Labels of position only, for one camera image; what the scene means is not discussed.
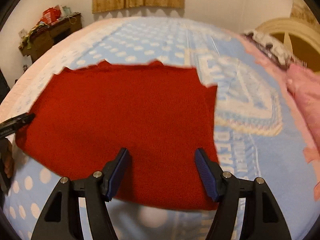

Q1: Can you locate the person's left hand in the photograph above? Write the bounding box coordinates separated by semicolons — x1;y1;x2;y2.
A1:
1;138;14;178

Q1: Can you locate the brown wooden desk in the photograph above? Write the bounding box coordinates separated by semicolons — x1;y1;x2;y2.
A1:
19;12;82;63

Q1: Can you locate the colourful clutter on desk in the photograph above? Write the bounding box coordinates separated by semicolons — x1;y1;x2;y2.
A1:
19;21;50;50

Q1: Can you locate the red knitted sweater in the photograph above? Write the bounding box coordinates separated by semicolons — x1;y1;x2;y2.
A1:
15;61;217;210

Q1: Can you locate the white patterned pillow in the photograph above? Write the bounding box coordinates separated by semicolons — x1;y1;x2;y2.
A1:
242;30;303;70

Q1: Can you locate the beige door curtain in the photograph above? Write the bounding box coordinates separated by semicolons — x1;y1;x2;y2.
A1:
290;0;319;26

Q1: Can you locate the red gift bag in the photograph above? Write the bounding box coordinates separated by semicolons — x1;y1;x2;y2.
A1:
40;8;61;25

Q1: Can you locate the pink crumpled quilt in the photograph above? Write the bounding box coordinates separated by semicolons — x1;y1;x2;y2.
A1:
286;64;319;150

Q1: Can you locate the pink blue polka-dot bedspread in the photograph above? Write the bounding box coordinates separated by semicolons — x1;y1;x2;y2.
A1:
1;17;319;239

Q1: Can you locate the cream wooden round headboard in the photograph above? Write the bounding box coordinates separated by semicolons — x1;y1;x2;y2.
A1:
256;18;319;74

